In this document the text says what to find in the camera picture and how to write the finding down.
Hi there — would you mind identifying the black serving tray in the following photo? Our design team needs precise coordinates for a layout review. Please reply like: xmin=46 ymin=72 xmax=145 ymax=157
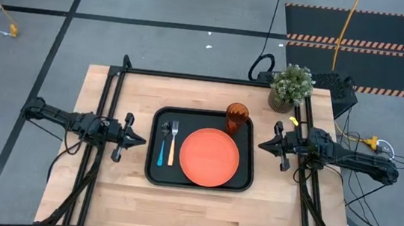
xmin=143 ymin=103 xmax=261 ymax=196

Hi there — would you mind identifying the black hanging cable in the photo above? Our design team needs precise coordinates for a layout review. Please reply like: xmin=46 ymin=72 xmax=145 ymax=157
xmin=258 ymin=0 xmax=284 ymax=60

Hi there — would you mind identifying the orange faceted plastic cup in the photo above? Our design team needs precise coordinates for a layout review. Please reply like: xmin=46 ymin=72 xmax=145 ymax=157
xmin=222 ymin=100 xmax=252 ymax=138

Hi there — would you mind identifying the yellow hanging cable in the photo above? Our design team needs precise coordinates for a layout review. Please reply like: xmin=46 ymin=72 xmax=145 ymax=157
xmin=331 ymin=0 xmax=362 ymax=64

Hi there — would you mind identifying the fork with orange handle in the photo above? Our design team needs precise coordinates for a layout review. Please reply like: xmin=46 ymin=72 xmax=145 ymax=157
xmin=166 ymin=120 xmax=181 ymax=168

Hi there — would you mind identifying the black hazard striped floor mat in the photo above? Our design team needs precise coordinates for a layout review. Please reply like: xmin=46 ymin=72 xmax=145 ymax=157
xmin=276 ymin=0 xmax=404 ymax=99

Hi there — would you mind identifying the yellow floor plug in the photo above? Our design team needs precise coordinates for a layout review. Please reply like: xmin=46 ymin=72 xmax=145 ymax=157
xmin=7 ymin=23 xmax=20 ymax=39

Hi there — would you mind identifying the black metal table frame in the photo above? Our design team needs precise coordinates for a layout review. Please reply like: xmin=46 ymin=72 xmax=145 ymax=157
xmin=34 ymin=46 xmax=370 ymax=226

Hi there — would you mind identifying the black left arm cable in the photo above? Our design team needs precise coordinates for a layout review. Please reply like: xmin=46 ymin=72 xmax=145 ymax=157
xmin=46 ymin=126 xmax=87 ymax=187

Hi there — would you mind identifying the thick black cable loop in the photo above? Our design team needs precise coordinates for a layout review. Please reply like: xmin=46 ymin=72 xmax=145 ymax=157
xmin=247 ymin=50 xmax=278 ymax=85

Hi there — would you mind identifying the potted plant in ribbed pot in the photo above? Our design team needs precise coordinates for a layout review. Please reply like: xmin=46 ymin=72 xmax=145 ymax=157
xmin=266 ymin=61 xmax=318 ymax=117

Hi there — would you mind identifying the orange plastic plate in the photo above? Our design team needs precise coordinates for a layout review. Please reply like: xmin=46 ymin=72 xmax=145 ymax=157
xmin=175 ymin=124 xmax=244 ymax=191

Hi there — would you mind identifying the yellow power plug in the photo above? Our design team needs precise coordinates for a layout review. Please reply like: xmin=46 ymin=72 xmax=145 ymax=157
xmin=359 ymin=133 xmax=380 ymax=152

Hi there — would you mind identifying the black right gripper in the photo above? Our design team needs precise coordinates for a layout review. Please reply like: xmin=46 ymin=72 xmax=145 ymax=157
xmin=255 ymin=118 xmax=316 ymax=176

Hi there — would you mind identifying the spoon with blue handle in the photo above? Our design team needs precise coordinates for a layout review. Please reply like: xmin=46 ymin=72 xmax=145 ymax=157
xmin=155 ymin=120 xmax=173 ymax=169

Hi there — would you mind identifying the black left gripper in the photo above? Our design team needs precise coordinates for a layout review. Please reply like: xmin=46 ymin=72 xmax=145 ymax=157
xmin=96 ymin=109 xmax=150 ymax=166

